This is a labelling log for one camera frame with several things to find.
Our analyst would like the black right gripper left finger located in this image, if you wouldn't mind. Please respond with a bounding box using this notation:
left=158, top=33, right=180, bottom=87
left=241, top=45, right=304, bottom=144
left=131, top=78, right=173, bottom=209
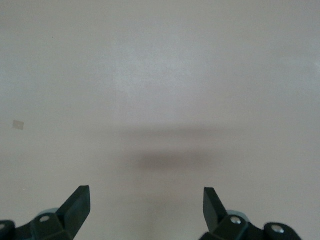
left=0, top=185, right=92, bottom=240

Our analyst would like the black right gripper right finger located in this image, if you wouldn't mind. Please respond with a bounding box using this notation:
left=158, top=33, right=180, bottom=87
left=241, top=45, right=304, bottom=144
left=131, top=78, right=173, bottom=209
left=199, top=186, right=303, bottom=240

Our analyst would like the brown tape patch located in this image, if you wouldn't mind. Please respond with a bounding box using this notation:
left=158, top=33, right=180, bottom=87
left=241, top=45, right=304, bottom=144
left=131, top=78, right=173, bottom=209
left=12, top=119, right=26, bottom=131

